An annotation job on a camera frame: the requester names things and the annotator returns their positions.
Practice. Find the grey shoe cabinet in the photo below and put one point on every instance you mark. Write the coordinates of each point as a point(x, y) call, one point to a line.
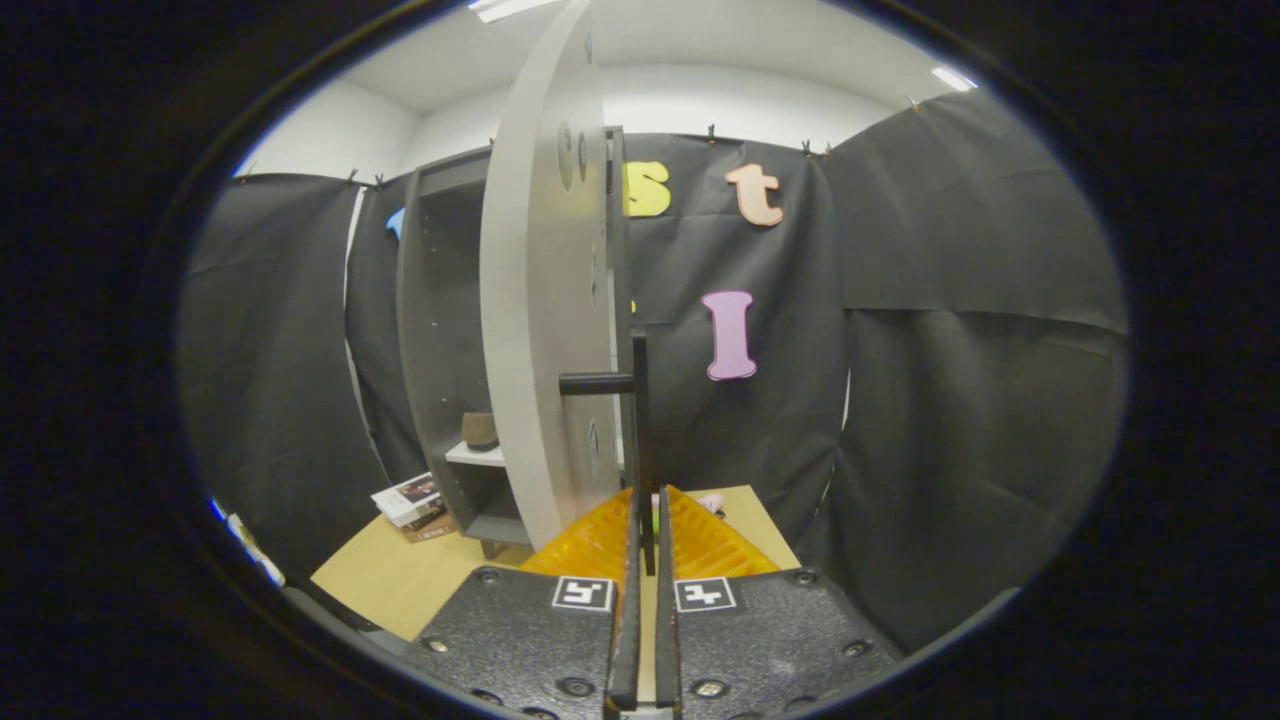
point(440, 330)

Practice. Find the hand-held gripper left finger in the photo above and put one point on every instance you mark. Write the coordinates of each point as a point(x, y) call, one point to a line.
point(520, 630)

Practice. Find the brown fluffy shoe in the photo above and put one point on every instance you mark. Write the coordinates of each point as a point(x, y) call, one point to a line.
point(480, 430)

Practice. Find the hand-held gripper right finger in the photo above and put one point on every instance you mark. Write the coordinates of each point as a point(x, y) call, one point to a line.
point(770, 630)

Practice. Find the long ceiling light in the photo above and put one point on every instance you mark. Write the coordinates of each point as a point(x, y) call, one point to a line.
point(505, 7)

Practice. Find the black backdrop cloth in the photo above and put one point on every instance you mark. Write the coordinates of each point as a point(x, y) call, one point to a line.
point(950, 350)

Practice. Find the small ceiling light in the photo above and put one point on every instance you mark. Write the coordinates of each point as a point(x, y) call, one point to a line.
point(955, 79)

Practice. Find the white picture book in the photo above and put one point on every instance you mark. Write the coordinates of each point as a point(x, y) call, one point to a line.
point(405, 498)

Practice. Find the brown book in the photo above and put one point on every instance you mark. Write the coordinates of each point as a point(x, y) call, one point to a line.
point(432, 530)

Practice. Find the green and pink plush toy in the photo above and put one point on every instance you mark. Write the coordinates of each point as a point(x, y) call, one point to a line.
point(708, 500)

